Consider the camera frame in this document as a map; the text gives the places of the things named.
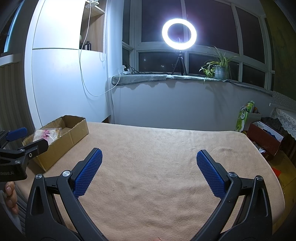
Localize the bagged sliced bread loaf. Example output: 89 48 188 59
33 128 62 145

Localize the person's left hand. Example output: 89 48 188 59
4 182 19 215

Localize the brown cardboard box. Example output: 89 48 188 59
22 115 89 171

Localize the red storage box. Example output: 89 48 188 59
247 121 283 159

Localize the white cabinet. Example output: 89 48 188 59
24 1 110 128

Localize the white lace cloth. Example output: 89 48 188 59
271 108 296 139

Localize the green white carton box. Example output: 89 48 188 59
235 100 255 132

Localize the black thermos bottle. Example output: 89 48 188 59
84 41 91 51

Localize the grey window sill cloth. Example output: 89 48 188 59
111 74 273 96

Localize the white power strip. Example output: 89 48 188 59
118 65 131 75

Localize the potted spider plant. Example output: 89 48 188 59
199 46 238 80

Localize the black tripod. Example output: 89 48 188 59
171 51 187 76

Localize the white hanging cable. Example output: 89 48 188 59
78 0 122 98

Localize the white ring light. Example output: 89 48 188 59
162 18 197 50

